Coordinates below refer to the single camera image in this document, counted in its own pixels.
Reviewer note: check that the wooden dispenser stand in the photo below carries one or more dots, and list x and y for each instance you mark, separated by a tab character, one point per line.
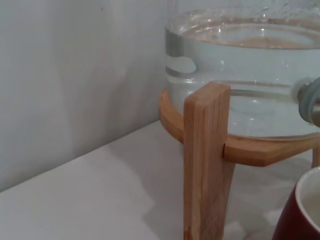
205	150

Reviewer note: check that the chrome faucet with lever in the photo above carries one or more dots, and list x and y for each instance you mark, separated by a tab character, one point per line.
310	100

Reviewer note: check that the glass water dispenser jar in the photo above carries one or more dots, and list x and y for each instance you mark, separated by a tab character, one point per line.
250	75

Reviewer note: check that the red ceramic cup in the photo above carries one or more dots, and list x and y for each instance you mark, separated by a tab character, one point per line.
287	220

